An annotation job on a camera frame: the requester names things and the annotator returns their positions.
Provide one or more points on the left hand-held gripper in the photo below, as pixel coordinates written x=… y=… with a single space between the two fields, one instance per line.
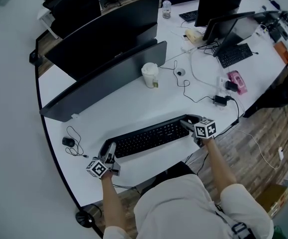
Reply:
x=97 y=168

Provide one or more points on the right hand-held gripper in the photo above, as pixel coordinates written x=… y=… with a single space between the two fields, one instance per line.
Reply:
x=206 y=129

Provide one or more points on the black keyboard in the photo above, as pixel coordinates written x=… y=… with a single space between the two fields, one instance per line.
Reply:
x=148 y=138
x=234 y=55
x=189 y=16

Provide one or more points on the person's right forearm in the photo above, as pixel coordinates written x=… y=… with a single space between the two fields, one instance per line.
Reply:
x=218 y=163

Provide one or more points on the person's left forearm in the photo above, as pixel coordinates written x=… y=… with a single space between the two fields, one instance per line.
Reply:
x=111 y=203

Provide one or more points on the black power adapter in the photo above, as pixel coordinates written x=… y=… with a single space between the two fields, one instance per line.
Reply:
x=220 y=100

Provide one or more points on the black computer mouse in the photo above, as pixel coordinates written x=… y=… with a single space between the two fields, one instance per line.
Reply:
x=67 y=141

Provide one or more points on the person's black trousers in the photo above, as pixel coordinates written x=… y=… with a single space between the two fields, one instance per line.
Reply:
x=176 y=168

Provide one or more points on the white desk power strip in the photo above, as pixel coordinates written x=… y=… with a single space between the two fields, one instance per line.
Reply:
x=221 y=81

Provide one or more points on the pink tissue packet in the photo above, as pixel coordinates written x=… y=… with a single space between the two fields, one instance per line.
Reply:
x=239 y=82

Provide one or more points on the white lidded paper cup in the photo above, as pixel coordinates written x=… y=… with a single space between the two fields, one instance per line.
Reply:
x=150 y=75

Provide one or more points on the dark grey desk divider panel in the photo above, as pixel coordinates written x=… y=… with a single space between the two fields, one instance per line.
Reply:
x=104 y=86

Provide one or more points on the person's white shirt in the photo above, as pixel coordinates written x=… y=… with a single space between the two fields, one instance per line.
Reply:
x=178 y=208

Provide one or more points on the beige tissue box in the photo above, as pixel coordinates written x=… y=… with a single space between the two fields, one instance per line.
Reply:
x=193 y=35

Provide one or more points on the black mesh office chair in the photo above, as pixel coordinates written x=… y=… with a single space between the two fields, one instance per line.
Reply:
x=278 y=93

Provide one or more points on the white floor power strip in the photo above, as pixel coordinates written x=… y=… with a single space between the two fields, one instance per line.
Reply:
x=280 y=153

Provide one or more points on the brown cardboard box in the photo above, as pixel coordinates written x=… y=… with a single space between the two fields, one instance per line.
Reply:
x=273 y=198

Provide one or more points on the large black monitor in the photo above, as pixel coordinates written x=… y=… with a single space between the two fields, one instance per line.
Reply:
x=101 y=38

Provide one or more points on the orange notebook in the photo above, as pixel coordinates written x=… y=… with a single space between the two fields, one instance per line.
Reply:
x=282 y=52

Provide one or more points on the clear plastic bottle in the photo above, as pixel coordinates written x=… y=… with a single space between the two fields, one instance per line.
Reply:
x=166 y=10

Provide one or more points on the black square floor fitting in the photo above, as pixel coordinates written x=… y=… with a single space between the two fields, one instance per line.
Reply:
x=34 y=57

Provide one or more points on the black laptop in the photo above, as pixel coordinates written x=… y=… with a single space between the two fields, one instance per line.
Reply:
x=268 y=16

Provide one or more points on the white divider bracket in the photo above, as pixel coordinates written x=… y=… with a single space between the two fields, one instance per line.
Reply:
x=75 y=116

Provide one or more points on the black curved floor rail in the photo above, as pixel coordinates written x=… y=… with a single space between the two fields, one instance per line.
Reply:
x=37 y=68

